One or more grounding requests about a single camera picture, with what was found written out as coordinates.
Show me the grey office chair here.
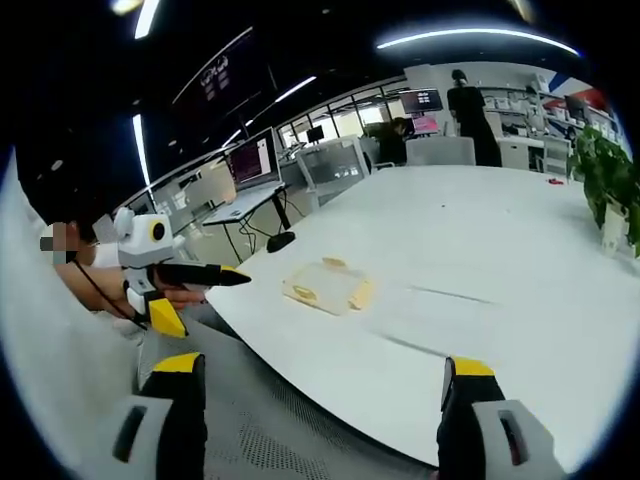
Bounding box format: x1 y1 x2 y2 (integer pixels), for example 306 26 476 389
404 136 477 168

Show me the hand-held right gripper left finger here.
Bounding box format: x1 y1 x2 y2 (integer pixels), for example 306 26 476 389
94 351 209 480

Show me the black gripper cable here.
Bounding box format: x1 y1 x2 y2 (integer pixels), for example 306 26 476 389
72 258 149 331

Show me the person's white shirt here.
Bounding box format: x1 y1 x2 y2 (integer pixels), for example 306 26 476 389
0 149 147 471

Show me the white standing desk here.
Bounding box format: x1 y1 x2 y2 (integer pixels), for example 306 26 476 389
201 181 292 265

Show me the computer monitor with window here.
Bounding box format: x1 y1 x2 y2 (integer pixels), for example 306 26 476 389
225 126 282 190

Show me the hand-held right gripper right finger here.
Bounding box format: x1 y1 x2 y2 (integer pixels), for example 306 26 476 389
436 355 567 480

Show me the black desk foot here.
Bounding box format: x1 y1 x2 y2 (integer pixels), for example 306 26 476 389
265 231 298 254

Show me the green potted plant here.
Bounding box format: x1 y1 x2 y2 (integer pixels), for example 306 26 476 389
566 124 640 259

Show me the pink screen monitor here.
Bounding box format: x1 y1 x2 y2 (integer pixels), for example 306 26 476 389
411 114 442 137

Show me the black hanging ceiling screen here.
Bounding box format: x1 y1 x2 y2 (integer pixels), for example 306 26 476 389
171 26 274 122

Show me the black wall monitor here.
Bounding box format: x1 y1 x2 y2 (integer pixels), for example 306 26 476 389
401 88 445 115

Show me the white storage shelf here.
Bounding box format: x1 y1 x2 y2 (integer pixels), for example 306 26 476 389
478 79 594 174

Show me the person's left hand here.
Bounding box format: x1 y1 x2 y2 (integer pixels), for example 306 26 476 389
160 283 208 308

